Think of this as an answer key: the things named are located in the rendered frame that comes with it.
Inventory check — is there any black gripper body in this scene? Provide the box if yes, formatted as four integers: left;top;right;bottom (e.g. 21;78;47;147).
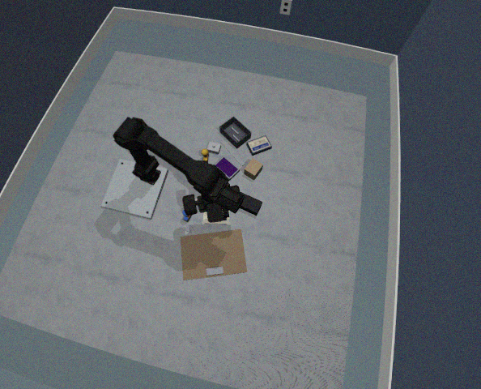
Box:
182;186;240;216

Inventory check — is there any tan box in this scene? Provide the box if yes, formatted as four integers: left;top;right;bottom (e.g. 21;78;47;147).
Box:
244;158;263;180

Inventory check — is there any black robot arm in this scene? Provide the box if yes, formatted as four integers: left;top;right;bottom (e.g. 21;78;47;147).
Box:
113;118;245;223

